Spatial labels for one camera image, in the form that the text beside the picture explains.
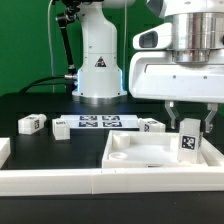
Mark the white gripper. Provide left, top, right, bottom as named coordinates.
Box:
left=129, top=23, right=224, bottom=133

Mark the white square tabletop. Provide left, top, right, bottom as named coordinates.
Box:
left=102, top=131, right=207, bottom=168

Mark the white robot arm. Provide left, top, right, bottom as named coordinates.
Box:
left=55, top=0, right=224, bottom=132

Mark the white right fence wall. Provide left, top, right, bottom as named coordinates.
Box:
left=201, top=138, right=224, bottom=167

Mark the white fence wall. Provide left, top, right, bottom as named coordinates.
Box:
left=0, top=138, right=11, bottom=169
left=0, top=167, right=224, bottom=196
left=201, top=138, right=224, bottom=167

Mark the white front fence wall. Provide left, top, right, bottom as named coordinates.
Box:
left=0, top=167, right=224, bottom=196

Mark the white marker base plate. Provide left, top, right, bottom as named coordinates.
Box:
left=61, top=115, right=138, bottom=129

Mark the black cable bundle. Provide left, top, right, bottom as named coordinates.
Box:
left=19, top=75, right=78, bottom=94

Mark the white thin cable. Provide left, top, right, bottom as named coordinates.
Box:
left=47, top=0, right=56, bottom=94

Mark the white left fence wall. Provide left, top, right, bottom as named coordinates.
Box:
left=0, top=138, right=11, bottom=169

